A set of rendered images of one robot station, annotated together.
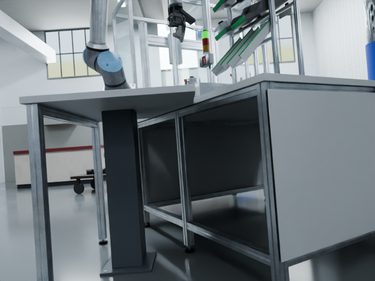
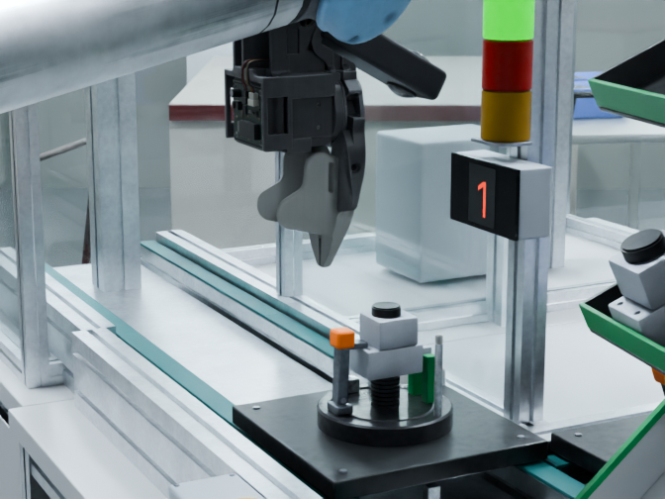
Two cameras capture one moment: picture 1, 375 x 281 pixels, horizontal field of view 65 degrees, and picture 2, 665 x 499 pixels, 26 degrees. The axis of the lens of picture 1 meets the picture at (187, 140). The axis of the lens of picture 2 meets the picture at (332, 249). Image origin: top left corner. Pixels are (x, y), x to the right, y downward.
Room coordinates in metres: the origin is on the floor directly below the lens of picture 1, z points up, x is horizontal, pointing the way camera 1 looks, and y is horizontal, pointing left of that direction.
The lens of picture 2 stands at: (0.64, -0.04, 1.48)
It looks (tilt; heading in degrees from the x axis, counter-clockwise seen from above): 13 degrees down; 1
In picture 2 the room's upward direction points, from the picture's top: straight up
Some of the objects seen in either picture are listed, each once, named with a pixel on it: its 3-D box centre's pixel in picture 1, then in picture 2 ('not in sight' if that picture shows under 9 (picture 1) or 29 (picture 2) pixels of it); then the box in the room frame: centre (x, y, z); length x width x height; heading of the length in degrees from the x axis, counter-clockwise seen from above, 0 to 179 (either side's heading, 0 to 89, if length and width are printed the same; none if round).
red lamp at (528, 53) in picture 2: (205, 42); (507, 63); (2.07, -0.18, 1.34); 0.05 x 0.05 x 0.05
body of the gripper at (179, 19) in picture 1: (176, 16); (296, 67); (1.70, 0.01, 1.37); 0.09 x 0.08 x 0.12; 118
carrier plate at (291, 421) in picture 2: not in sight; (384, 431); (2.04, -0.06, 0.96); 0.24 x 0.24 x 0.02; 28
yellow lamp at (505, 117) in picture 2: (206, 49); (506, 114); (2.07, -0.18, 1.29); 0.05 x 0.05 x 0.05
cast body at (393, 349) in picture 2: (193, 81); (394, 337); (2.05, -0.07, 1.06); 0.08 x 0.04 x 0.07; 119
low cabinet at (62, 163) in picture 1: (75, 164); not in sight; (7.15, 2.73, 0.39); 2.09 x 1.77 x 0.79; 1
